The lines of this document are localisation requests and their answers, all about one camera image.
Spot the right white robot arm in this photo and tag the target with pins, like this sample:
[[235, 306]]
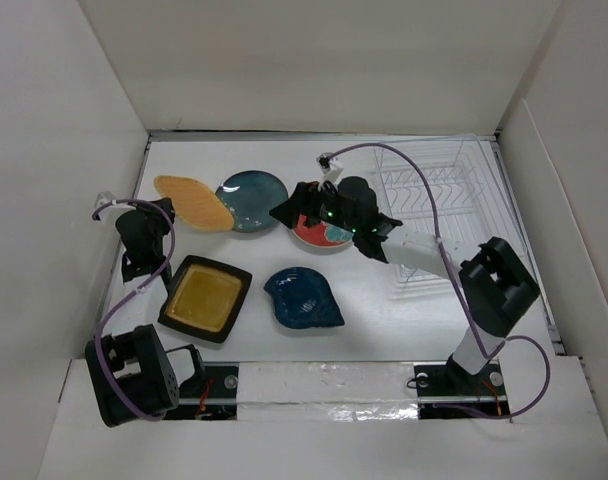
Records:
[[494, 285]]

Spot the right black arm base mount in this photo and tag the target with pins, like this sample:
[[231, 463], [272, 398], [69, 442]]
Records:
[[445, 391]]

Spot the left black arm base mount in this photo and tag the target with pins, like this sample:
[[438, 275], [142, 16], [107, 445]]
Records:
[[214, 399]]

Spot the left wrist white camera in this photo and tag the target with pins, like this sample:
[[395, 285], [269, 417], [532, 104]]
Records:
[[104, 198]]

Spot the white wire dish rack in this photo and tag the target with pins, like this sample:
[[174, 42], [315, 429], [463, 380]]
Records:
[[462, 176]]

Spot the orange woven bamboo plate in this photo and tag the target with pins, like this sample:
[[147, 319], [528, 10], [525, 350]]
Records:
[[195, 203]]

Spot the dark blue shell-shaped plate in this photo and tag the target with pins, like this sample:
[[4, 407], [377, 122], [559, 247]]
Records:
[[302, 299]]

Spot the red and teal floral plate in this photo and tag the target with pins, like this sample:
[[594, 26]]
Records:
[[323, 236]]

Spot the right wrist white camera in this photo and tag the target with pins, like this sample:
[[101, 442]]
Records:
[[331, 168]]

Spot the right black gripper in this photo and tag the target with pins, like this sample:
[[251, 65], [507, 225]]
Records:
[[309, 197]]

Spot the black square plate yellow centre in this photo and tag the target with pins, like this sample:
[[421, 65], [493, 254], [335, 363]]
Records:
[[205, 298]]

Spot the round dark teal plate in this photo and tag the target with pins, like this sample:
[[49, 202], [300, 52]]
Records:
[[250, 196]]

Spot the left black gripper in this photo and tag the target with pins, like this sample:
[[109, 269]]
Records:
[[153, 212]]

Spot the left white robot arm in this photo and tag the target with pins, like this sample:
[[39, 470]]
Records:
[[132, 375]]

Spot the wrist white camera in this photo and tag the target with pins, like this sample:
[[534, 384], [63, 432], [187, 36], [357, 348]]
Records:
[[104, 198], [331, 168]]

